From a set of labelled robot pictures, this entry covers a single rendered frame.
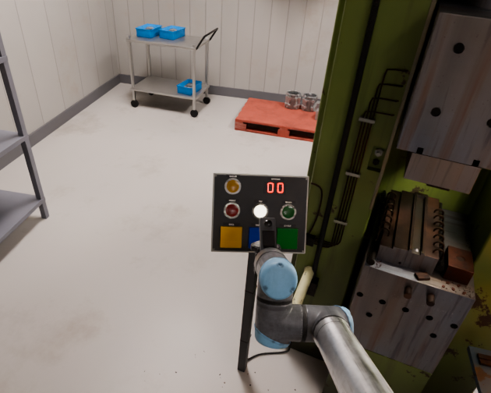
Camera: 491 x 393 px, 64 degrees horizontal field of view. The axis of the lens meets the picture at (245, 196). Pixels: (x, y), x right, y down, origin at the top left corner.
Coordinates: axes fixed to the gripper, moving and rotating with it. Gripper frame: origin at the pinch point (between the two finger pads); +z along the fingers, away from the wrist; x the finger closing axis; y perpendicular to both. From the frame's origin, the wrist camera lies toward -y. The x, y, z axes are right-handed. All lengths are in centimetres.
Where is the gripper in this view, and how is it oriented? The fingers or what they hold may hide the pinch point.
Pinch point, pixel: (262, 241)
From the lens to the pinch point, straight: 130.1
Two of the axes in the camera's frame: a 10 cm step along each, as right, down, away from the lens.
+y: -0.4, 10.0, 0.8
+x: 10.0, 0.3, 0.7
